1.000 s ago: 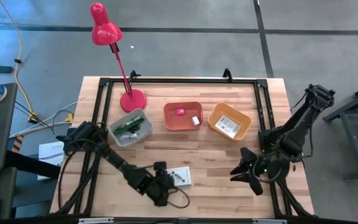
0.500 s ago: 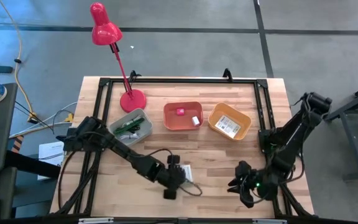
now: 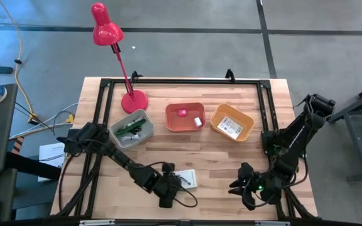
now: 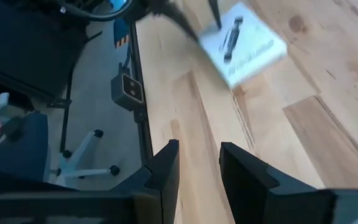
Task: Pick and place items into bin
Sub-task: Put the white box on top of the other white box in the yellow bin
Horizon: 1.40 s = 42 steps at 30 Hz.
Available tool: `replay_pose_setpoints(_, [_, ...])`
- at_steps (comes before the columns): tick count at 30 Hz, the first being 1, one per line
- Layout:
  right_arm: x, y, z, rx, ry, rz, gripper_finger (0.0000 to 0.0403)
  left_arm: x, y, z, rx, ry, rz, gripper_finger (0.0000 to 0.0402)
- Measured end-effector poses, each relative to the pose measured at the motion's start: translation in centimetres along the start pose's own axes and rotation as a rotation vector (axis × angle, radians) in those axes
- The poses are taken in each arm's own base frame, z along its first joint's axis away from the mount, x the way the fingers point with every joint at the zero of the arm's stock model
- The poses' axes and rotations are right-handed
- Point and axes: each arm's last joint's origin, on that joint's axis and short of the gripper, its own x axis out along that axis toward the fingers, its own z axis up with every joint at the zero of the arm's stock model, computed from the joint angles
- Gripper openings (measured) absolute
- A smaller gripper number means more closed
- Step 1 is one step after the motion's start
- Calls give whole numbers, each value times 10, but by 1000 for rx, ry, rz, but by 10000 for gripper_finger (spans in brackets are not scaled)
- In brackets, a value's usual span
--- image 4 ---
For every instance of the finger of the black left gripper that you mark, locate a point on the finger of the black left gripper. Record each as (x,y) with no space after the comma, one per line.
(176,14)
(215,15)

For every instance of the black table edge rail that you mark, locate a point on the black table edge rail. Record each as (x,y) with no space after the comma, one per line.
(141,124)

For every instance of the white Acer card reader box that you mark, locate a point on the white Acer card reader box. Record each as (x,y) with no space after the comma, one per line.
(250,53)

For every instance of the white chair base with casters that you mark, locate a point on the white chair base with casters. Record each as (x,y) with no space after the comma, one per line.
(82,146)

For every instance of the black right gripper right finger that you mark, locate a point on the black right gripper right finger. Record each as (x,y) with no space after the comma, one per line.
(244,183)

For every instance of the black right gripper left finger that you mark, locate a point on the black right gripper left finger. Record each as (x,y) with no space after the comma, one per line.
(166,177)

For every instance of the black table-level camera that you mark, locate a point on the black table-level camera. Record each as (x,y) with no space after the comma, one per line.
(124,93)

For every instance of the black tag with orange stripes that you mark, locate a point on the black tag with orange stripes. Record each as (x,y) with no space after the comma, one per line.
(121,31)

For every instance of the black furniture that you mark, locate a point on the black furniture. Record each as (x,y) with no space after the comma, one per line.
(26,46)

